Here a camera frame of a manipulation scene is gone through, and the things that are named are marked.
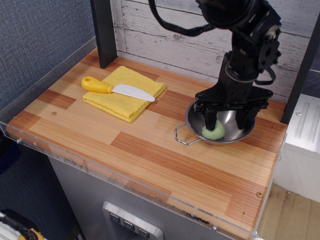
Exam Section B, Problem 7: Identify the light green toy broccoli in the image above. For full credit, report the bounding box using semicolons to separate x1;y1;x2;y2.
201;120;225;141

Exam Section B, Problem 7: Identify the dark right post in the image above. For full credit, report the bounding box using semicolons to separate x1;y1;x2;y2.
280;16;320;125

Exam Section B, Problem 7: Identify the white side cabinet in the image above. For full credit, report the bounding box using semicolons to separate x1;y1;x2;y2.
273;94;320;202

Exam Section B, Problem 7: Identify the silver dispenser button panel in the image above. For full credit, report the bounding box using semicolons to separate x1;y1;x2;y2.
102;201;164;240

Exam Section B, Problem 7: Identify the yellow folded cloth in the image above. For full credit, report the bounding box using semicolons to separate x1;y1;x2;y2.
81;66;166;123

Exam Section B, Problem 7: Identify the yellow handled white knife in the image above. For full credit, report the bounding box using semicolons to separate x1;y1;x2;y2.
81;76;156;102

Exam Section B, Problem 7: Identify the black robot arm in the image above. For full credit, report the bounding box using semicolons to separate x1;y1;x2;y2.
194;0;281;131

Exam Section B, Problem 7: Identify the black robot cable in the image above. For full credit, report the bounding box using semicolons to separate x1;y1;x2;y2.
147;0;216;38

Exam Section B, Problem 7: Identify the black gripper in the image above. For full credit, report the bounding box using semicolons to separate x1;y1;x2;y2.
194;53;273;131

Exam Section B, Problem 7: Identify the yellow black object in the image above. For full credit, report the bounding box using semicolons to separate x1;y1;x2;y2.
0;213;45;240

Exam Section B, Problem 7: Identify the stainless steel bowl with handles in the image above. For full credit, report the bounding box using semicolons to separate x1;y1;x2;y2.
174;102;256;146

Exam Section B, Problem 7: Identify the dark left post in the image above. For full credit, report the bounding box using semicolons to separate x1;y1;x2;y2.
90;0;118;69

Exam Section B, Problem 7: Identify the clear acrylic table guard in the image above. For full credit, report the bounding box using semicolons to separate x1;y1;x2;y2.
0;40;287;238

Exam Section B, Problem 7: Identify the silver toy fridge cabinet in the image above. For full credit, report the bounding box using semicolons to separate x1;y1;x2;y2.
49;158;254;240

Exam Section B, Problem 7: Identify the dark post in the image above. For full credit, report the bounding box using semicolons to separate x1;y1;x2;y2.
280;16;320;125
90;0;118;69

